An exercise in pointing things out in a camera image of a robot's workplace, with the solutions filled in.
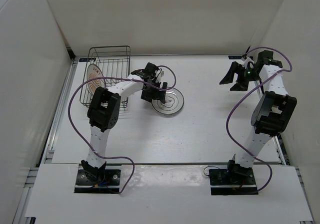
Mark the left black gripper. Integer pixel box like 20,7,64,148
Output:
141,80,168,104

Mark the blue corner label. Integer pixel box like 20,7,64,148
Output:
228,55,243,60
78,58,96,62

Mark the green-rimmed white plate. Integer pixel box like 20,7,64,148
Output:
151,88,185,116
161,89,185,116

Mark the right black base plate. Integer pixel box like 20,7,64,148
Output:
208,169,258,196

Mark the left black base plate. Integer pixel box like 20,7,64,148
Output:
74,169,121,194

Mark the blue corner label right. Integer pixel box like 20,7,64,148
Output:
228,55,243,60

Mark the orange patterned plate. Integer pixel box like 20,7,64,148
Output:
86,63,105,88

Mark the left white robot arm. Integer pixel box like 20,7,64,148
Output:
81,62,168,184

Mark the blue corner label left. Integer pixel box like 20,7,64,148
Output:
78,58,96,62

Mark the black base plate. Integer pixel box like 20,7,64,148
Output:
74,169,121,194
208,169,258,196

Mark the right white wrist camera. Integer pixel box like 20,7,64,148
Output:
241,54,254,69

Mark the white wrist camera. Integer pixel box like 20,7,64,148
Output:
241,54,254,69
154,68,164,82

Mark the wire dish rack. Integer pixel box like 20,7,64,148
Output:
79,45,131,107

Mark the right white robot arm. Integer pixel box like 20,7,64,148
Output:
220,47,297,184

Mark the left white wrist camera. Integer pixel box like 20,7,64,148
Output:
154,68,164,82

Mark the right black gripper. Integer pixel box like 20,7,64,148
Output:
219,62,261,92

